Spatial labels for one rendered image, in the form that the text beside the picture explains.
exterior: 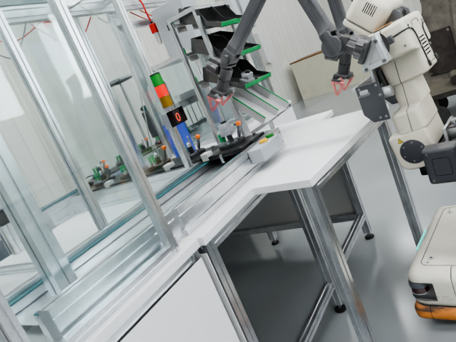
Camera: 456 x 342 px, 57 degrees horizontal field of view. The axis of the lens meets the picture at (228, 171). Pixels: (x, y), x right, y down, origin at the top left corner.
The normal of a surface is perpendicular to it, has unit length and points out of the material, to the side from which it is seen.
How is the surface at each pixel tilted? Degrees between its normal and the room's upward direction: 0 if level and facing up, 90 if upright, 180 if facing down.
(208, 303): 90
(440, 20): 90
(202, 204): 90
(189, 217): 90
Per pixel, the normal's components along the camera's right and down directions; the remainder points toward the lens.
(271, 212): -0.47, 0.39
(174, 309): 0.80, -0.20
